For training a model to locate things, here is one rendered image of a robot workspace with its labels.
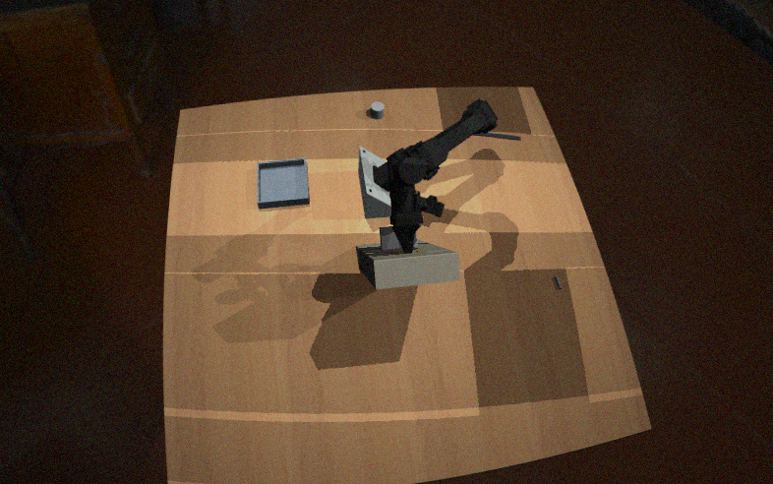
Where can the grey cylinder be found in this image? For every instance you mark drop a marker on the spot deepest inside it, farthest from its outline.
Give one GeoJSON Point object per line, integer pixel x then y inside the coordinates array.
{"type": "Point", "coordinates": [377, 111]}

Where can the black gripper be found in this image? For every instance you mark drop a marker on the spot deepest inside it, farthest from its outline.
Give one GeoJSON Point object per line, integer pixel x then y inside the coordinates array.
{"type": "Point", "coordinates": [404, 218]}

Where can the black panel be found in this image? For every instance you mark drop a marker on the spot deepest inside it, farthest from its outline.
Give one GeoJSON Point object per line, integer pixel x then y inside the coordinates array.
{"type": "Point", "coordinates": [388, 269]}

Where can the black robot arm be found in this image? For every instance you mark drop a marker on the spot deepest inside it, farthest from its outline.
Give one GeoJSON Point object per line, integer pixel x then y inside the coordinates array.
{"type": "Point", "coordinates": [406, 167]}

